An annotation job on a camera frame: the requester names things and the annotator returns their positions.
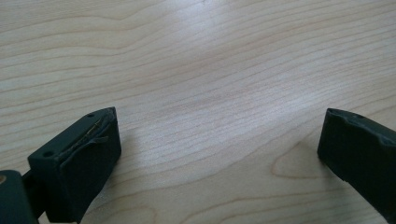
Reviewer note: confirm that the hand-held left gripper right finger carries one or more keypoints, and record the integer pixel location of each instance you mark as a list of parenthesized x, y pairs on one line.
[(361, 155)]

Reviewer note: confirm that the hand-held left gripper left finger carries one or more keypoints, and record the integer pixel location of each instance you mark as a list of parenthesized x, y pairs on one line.
[(81, 165)]

